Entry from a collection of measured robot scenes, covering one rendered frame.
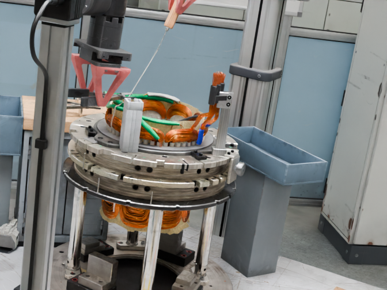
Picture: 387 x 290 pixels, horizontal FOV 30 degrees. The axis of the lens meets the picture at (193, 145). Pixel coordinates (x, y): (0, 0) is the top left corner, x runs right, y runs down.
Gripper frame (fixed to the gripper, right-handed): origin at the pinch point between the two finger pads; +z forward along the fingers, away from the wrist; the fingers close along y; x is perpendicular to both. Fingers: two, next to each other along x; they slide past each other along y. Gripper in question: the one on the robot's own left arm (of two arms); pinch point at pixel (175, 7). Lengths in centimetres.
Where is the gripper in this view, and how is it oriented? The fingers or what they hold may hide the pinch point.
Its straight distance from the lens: 132.1
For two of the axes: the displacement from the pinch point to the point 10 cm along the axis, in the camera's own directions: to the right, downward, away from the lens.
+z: -4.1, 9.1, 0.7
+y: 7.0, 3.6, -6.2
